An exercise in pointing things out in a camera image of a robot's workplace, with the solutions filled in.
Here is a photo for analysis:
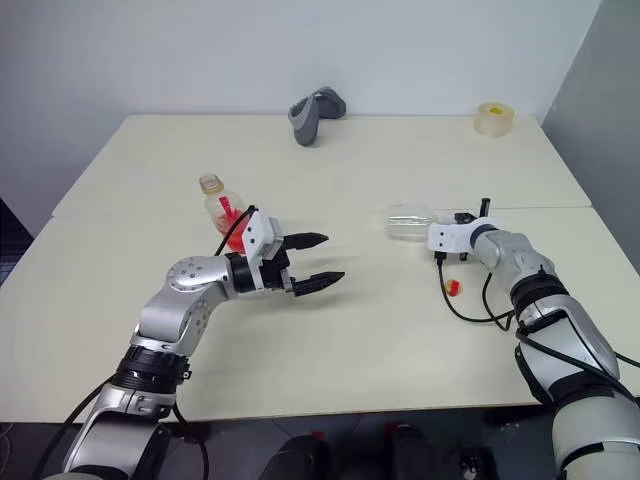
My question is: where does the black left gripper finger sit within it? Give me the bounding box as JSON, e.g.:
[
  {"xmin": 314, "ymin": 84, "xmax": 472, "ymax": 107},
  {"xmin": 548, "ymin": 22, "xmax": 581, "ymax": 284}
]
[
  {"xmin": 293, "ymin": 270, "xmax": 347, "ymax": 300},
  {"xmin": 281, "ymin": 231, "xmax": 330, "ymax": 253}
]

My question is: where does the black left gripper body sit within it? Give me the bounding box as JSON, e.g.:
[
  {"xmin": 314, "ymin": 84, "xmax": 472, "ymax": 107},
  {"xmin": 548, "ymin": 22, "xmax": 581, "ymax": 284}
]
[{"xmin": 259, "ymin": 247, "xmax": 302, "ymax": 300}]

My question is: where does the clear plastic bottle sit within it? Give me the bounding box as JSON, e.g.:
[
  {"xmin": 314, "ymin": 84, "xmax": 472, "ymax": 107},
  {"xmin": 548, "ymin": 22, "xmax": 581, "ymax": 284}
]
[{"xmin": 382, "ymin": 201, "xmax": 457, "ymax": 245}]

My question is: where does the bottle with red label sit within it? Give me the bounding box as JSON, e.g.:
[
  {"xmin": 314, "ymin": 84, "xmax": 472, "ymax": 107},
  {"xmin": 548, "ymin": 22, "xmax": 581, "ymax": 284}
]
[{"xmin": 198, "ymin": 172, "xmax": 257, "ymax": 255}]

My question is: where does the beige tape roll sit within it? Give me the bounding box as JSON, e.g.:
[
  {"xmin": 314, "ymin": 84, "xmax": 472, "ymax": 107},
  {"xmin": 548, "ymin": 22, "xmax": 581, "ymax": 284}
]
[{"xmin": 473, "ymin": 102, "xmax": 516, "ymax": 137}]

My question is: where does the grey curved plastic holder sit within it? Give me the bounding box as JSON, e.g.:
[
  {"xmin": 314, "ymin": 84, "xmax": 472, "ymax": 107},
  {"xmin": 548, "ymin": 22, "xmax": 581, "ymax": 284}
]
[{"xmin": 286, "ymin": 86, "xmax": 349, "ymax": 148}]

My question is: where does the dark rounded shape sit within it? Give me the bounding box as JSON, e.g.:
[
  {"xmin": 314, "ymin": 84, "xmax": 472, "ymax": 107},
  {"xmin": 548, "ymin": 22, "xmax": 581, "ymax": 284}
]
[{"xmin": 260, "ymin": 432, "xmax": 332, "ymax": 480}]

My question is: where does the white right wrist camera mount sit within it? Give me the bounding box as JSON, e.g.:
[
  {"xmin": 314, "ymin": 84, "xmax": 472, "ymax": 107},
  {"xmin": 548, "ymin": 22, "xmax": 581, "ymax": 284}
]
[{"xmin": 427, "ymin": 215, "xmax": 501, "ymax": 253}]

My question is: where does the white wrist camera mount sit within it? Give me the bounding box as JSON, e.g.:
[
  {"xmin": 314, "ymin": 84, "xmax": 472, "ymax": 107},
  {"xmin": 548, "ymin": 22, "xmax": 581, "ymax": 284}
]
[
  {"xmin": 242, "ymin": 209, "xmax": 284, "ymax": 292},
  {"xmin": 427, "ymin": 215, "xmax": 501, "ymax": 253}
]

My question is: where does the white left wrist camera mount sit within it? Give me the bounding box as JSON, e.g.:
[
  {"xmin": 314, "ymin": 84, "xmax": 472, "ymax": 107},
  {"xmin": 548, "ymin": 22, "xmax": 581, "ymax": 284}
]
[{"xmin": 242, "ymin": 209, "xmax": 284, "ymax": 292}]

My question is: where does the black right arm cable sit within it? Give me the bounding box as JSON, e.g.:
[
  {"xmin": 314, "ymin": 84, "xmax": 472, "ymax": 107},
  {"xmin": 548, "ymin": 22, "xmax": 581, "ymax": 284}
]
[{"xmin": 433, "ymin": 251, "xmax": 640, "ymax": 404}]

